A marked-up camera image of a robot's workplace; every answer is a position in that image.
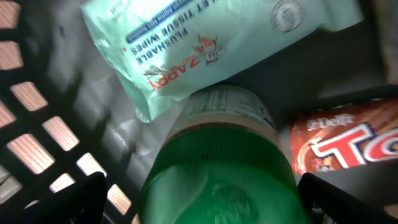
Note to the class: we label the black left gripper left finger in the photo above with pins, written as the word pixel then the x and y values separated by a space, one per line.
pixel 81 202

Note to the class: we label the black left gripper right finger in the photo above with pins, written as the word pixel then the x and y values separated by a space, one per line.
pixel 321 199

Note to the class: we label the red chocolate wafer pack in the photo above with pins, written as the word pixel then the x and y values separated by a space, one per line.
pixel 344 137

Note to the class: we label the green lid jar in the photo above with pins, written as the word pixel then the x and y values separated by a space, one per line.
pixel 221 163

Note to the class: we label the mint wet wipes pack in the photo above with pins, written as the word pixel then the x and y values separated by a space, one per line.
pixel 163 51

